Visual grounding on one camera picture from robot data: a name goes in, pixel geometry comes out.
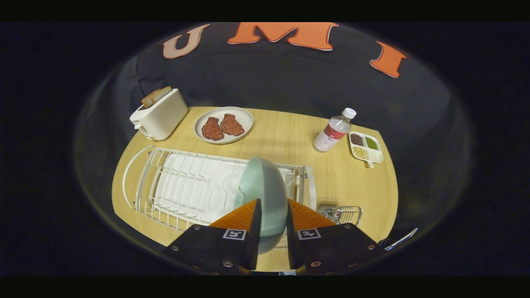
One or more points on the toast slice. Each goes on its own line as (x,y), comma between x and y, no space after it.
(150,99)
(163,92)

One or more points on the white toaster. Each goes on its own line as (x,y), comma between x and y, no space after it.
(161,118)

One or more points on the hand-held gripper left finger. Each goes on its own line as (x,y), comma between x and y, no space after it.
(252,236)

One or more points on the white plate with steaks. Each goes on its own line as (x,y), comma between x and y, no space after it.
(244,118)

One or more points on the brown steak piece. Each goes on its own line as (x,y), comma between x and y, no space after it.
(232,125)
(212,129)

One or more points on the black backdrop cloth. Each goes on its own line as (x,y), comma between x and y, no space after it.
(290,78)

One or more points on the white divided dish of beans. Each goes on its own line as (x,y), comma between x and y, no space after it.
(374,155)

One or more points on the clear bottle with red label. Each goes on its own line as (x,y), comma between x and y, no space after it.
(331,134)

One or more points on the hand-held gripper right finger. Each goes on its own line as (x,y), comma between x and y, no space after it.
(292,240)

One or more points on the pale green plate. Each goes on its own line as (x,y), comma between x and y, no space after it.
(265,186)

